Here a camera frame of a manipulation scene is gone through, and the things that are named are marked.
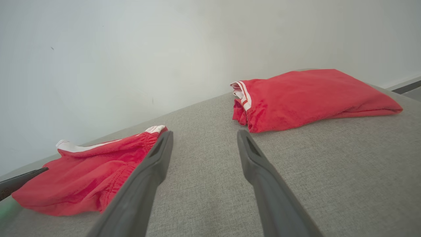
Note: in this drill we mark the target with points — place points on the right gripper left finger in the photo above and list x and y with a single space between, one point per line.
138 194

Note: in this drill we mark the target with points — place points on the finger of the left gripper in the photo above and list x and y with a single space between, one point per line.
16 184

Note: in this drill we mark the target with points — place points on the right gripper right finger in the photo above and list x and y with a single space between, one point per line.
273 197

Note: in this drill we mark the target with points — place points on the red white-trimmed shorts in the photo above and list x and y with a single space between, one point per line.
75 177

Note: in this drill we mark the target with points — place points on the red basketball jersey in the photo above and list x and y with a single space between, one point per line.
306 98

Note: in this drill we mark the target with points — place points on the grey fabric sofa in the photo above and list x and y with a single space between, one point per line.
204 138

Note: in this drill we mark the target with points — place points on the white wall baseboard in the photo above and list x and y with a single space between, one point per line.
408 82

